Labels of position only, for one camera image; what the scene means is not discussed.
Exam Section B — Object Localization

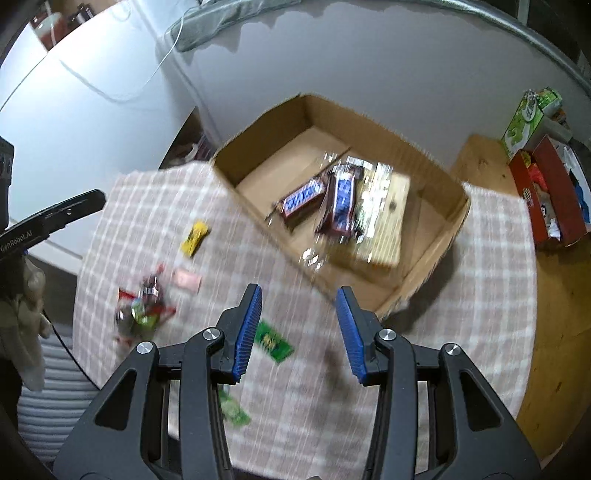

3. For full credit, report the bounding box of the beige wafer pack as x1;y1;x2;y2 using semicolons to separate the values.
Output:
355;164;411;268

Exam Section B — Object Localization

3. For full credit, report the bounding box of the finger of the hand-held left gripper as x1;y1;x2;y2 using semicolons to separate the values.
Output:
30;189;107;234

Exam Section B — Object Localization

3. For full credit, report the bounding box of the red and white mug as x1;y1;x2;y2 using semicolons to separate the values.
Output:
28;11;65;51

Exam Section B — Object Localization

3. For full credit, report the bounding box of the dark green candy packet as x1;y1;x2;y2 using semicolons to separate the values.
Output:
254;320;295;365
217;388;252;426

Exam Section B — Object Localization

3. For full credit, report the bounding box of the white appliance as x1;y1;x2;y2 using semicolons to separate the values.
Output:
0;0;204;273

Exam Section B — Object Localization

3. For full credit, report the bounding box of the clear red snack bag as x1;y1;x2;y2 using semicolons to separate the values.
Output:
115;265;178;344

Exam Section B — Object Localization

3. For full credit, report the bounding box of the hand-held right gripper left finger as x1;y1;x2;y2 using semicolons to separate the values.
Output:
54;283;264;480

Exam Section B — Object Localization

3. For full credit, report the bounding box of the pink checkered tablecloth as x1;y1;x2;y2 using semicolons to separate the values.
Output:
73;161;539;480

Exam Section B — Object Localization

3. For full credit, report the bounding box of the pink candy packet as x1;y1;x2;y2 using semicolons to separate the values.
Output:
173;269;202;292

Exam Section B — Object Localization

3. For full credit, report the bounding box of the black cable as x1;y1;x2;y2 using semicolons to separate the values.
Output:
44;309;100;391

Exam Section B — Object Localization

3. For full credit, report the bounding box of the wooden table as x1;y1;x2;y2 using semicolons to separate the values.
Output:
450;134;591;462

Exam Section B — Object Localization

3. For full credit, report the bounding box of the white cable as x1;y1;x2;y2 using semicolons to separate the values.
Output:
60;9;185;102

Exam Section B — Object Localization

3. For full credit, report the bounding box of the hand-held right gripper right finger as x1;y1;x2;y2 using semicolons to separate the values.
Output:
335;285;541;480

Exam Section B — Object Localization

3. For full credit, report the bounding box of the grey metal rail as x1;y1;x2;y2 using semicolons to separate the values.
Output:
462;0;591;107

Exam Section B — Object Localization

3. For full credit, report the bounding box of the yellow candy packet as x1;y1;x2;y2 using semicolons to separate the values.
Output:
180;222;211;257

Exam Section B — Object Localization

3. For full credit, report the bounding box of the green tissue box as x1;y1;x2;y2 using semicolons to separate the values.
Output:
501;88;566;160

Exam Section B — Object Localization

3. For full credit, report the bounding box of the person's left forearm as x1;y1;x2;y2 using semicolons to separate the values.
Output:
0;251;52;393

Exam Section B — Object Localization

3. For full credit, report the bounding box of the brown chocolate bar blue label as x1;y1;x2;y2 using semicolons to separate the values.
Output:
272;178;328;232
316;166;363;236

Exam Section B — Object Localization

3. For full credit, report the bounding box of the cardboard box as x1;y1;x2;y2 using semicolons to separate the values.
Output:
210;92;472;321

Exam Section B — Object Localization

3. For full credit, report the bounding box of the red open box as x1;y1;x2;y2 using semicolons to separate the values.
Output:
508;135;589;250

